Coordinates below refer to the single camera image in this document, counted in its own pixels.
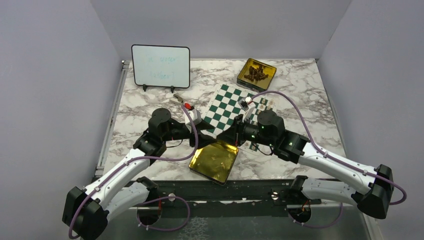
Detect small tan clip object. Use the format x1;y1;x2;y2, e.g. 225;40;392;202
171;94;184;104

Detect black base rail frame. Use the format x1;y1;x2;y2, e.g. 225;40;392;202
81;178;332;220

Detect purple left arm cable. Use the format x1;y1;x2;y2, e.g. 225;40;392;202
68;103;200;240

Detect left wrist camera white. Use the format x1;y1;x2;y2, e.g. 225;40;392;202
184;109;202;133

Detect gold tin white pieces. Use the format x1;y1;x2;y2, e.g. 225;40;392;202
188;140;239;186

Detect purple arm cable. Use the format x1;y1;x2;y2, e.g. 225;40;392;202
68;103;200;240
250;90;408;230

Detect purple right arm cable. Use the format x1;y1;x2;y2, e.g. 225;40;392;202
250;90;408;230

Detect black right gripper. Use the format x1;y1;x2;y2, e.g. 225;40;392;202
217;114;276;148

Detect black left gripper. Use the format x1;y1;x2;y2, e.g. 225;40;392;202
162;118;218;149

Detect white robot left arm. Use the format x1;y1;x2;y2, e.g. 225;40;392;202
62;106;215;240

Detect gold tin dark pieces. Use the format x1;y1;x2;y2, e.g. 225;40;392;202
236;58;277;93

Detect small whiteboard on stand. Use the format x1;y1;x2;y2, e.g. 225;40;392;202
131;44;191;91

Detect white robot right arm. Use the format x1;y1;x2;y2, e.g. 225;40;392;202
217;110;394;219

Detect green white chess board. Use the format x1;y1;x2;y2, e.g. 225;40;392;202
202;84;275;137

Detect pile of dark chess pieces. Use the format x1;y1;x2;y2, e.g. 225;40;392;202
244;65;269;81

